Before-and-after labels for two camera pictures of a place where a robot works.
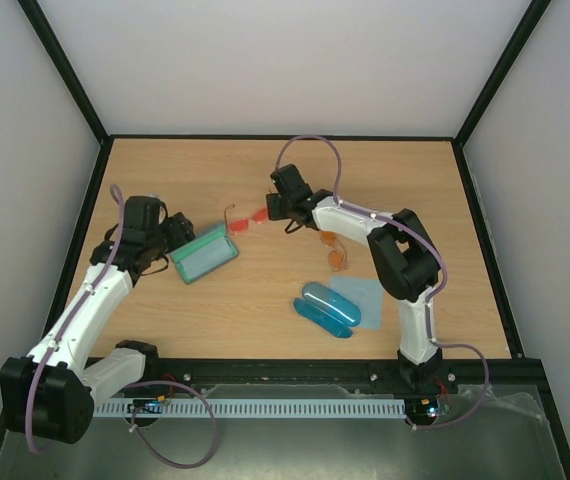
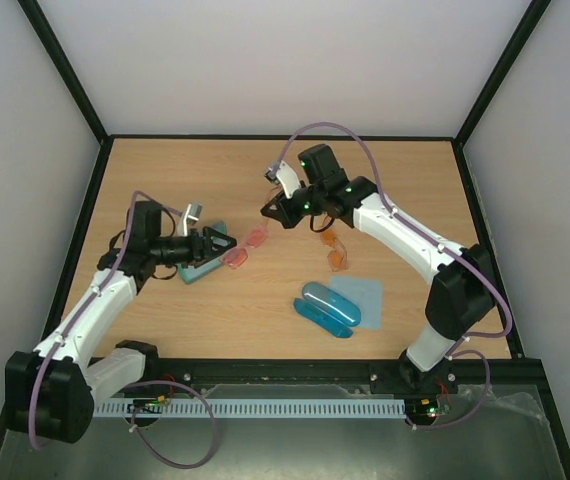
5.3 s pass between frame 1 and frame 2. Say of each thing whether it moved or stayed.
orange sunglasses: stayed
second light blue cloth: stayed
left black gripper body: moved
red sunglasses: moved
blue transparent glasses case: stayed
